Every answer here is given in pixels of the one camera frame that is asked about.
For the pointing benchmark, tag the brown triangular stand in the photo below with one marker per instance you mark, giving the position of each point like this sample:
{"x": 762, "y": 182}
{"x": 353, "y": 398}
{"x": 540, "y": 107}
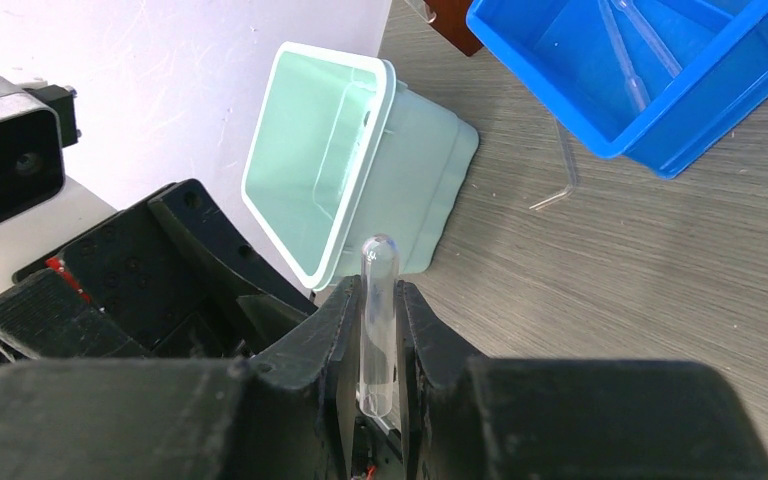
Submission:
{"x": 449, "y": 20}

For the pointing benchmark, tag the short clear glass tube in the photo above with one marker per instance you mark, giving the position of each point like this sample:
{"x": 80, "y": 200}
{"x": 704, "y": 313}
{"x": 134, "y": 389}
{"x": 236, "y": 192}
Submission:
{"x": 378, "y": 345}

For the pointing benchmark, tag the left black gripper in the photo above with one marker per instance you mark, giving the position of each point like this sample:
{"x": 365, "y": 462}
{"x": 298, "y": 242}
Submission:
{"x": 168, "y": 277}

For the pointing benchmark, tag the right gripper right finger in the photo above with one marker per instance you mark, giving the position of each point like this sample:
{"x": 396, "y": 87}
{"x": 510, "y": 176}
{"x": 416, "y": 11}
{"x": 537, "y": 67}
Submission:
{"x": 440, "y": 426}

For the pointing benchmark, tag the blue divided plastic bin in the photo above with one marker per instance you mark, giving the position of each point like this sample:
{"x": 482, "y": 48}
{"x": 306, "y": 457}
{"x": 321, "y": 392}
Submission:
{"x": 561, "y": 52}

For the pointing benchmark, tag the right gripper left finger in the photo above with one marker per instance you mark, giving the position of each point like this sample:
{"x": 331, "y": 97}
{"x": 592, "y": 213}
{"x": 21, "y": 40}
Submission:
{"x": 296, "y": 415}

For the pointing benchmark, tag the light green plastic tub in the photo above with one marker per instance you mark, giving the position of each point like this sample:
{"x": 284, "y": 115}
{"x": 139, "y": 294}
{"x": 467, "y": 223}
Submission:
{"x": 342, "y": 151}

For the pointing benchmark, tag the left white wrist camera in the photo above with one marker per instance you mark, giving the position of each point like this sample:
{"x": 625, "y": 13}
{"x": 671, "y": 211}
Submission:
{"x": 13, "y": 179}

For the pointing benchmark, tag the vertical glass pipette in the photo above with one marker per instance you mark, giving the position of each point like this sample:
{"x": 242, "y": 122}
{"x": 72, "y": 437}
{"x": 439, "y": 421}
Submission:
{"x": 650, "y": 36}

